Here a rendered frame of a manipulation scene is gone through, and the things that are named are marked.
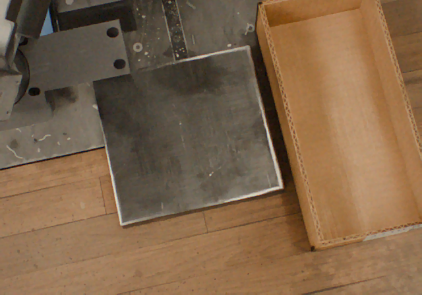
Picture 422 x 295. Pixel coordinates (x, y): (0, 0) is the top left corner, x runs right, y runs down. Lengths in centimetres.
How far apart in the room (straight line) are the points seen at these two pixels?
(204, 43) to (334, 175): 20
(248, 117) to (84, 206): 19
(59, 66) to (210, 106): 25
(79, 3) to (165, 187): 20
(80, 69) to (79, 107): 25
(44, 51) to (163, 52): 27
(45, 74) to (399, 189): 40
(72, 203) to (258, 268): 20
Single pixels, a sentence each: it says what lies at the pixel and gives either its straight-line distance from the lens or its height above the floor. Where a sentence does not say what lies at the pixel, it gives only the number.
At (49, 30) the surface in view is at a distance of 85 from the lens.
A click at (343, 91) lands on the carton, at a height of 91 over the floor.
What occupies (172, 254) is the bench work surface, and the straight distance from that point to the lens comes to 88.
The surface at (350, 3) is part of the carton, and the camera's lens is 94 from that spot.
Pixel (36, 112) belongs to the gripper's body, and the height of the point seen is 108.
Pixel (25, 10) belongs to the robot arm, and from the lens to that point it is 63.
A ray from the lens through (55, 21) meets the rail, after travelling 86.
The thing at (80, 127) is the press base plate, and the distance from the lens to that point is 92.
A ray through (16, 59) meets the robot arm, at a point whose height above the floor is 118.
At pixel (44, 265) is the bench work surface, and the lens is 90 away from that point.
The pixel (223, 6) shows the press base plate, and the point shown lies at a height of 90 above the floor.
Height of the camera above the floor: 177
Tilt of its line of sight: 75 degrees down
